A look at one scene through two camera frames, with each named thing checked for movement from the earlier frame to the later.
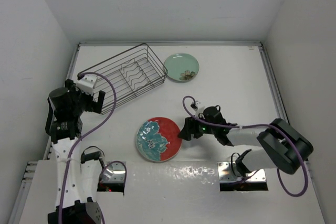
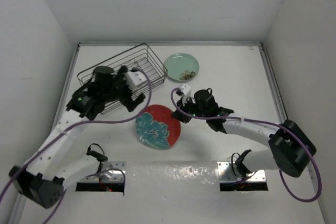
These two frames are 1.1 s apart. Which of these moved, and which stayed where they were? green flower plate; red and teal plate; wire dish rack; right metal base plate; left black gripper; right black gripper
Moved: left black gripper; right black gripper; red and teal plate
Stayed: right metal base plate; wire dish rack; green flower plate
